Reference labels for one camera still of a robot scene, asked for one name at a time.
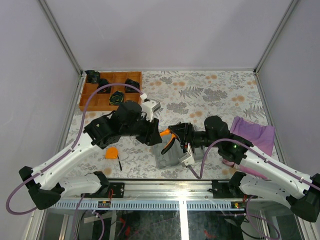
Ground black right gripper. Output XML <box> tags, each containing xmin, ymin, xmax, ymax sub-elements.
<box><xmin>167</xmin><ymin>122</ymin><xmax>220</xmax><ymax>155</ymax></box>

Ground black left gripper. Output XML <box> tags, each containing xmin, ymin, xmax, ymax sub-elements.
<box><xmin>122</xmin><ymin>112</ymin><xmax>163</xmax><ymax>146</ymax></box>

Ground orange black pliers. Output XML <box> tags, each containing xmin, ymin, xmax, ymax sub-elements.
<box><xmin>160</xmin><ymin>128</ymin><xmax>178</xmax><ymax>155</ymax></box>

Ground grey plastic tool case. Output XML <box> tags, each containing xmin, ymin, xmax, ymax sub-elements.
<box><xmin>151</xmin><ymin>136</ymin><xmax>205</xmax><ymax>170</ymax></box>

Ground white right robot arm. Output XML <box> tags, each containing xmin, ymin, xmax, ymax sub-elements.
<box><xmin>168</xmin><ymin>115</ymin><xmax>320</xmax><ymax>223</ymax></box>

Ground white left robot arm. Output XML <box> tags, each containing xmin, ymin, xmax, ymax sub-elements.
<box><xmin>19</xmin><ymin>100</ymin><xmax>162</xmax><ymax>210</ymax></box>

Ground black blue tape roll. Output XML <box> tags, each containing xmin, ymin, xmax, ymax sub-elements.
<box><xmin>109</xmin><ymin>90</ymin><xmax>125</xmax><ymax>106</ymax></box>

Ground black tape roll right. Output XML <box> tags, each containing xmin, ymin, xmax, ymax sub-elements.
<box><xmin>125</xmin><ymin>78</ymin><xmax>140</xmax><ymax>93</ymax></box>

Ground orange tape measure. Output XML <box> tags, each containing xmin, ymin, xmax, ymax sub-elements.
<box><xmin>105</xmin><ymin>147</ymin><xmax>119</xmax><ymax>160</ymax></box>

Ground purple princess print bag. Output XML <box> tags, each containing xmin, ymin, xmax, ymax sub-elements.
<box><xmin>222</xmin><ymin>116</ymin><xmax>276</xmax><ymax>168</ymax></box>

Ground black tape roll top-left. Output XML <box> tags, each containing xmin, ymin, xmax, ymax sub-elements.
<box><xmin>85</xmin><ymin>70</ymin><xmax>101</xmax><ymax>84</ymax></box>

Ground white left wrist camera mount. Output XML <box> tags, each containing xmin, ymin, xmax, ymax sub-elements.
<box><xmin>140</xmin><ymin>93</ymin><xmax>161</xmax><ymax>122</ymax></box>

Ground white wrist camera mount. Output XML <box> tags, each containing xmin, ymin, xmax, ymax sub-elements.
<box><xmin>140</xmin><ymin>93</ymin><xmax>161</xmax><ymax>122</ymax></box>
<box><xmin>179</xmin><ymin>144</ymin><xmax>195</xmax><ymax>168</ymax></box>

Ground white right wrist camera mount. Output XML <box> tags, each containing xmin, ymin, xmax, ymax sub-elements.
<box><xmin>179</xmin><ymin>144</ymin><xmax>195</xmax><ymax>168</ymax></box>

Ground aluminium front rail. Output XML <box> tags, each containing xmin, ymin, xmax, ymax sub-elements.
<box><xmin>59</xmin><ymin>178</ymin><xmax>251</xmax><ymax>201</ymax></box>

